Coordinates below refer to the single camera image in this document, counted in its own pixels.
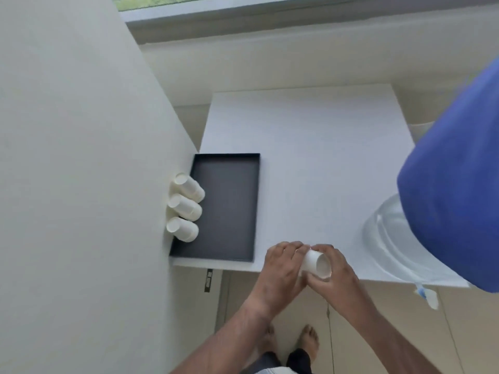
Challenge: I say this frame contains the blue water jug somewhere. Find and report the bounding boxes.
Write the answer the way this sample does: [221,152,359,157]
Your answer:
[396,55,499,295]

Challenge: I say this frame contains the blue and white dispenser tap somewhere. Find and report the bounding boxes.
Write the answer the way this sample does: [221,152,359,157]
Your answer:
[413,283,440,311]

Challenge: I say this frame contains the grey window frame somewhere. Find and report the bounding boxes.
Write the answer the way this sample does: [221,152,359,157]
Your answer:
[112,0,499,45]

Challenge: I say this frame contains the person's right hand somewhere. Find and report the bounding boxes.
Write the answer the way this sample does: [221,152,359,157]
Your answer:
[306,244,362,314]

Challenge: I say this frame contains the person's foot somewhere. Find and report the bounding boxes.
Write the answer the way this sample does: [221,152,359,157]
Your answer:
[259,324,278,358]
[298,324,320,363]

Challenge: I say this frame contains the white paper cup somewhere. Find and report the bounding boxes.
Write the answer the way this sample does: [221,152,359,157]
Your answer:
[168,194,203,222]
[171,172,206,203]
[299,249,333,280]
[166,217,200,243]

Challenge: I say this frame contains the person's left hand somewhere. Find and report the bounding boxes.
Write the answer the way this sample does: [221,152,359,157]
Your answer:
[249,241,312,318]

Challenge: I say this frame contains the person's dark trousers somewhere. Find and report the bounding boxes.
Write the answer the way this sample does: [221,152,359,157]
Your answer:
[241,348,315,374]

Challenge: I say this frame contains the person's right foot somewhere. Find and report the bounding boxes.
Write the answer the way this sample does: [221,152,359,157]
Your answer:
[298,324,320,363]

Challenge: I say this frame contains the person's right forearm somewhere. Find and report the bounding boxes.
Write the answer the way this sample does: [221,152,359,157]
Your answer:
[327,293,444,374]

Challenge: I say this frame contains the person's left foot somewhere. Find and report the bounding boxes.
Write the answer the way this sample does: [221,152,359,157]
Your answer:
[259,324,278,358]

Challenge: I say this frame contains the person's left forearm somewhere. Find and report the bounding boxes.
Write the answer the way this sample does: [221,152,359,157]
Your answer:
[169,296,274,374]

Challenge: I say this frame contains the black rectangular tray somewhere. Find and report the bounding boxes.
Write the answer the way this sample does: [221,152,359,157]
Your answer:
[169,153,261,263]

